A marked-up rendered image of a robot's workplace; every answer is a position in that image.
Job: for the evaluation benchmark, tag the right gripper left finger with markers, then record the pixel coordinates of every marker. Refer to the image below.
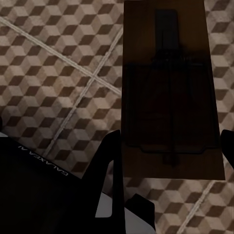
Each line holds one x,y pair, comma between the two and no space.
79,215

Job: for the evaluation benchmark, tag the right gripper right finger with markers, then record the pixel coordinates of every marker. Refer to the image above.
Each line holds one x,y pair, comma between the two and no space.
227,144

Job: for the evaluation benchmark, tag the mousetrap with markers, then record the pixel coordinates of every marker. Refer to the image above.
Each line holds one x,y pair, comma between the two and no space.
169,120

